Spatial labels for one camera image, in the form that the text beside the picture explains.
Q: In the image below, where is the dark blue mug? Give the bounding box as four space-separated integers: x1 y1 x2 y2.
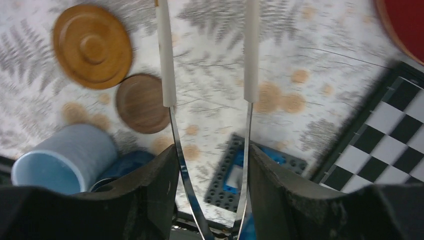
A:
89 150 156 192

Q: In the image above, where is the dark brown wooden coaster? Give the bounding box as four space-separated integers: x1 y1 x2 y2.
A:
115 73 170 134

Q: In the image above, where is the grey building block baseplate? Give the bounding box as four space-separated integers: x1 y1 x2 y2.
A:
204 133 308 213

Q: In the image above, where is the black white checkerboard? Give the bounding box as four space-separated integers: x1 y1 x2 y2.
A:
312 61 424 193

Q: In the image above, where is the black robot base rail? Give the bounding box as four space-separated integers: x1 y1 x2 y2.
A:
169 211 237 240

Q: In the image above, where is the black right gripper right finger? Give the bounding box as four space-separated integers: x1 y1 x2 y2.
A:
248 145 424 240

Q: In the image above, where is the light brown wooden coaster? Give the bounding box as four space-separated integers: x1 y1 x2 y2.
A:
52 4 133 90

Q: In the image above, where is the light blue mug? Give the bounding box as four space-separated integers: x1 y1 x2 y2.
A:
11 123 118 195

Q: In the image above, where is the dark red round tray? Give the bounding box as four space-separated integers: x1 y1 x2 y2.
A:
374 0 424 65

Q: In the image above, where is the blue building block tower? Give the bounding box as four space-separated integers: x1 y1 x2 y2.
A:
223 145 287 240

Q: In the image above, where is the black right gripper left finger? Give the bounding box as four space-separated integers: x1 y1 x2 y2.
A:
0 145 179 240

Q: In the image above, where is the floral patterned tablecloth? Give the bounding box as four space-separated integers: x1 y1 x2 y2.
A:
0 0 412 229

